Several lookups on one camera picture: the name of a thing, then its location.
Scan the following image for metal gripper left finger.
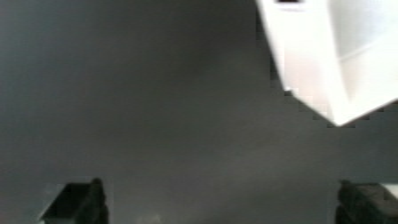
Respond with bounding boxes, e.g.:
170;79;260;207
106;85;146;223
40;178;109;224

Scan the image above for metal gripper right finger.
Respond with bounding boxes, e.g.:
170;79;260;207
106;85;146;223
335;180;398;224

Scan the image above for white drawer box rear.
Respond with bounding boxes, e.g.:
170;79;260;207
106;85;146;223
257;0;398;126

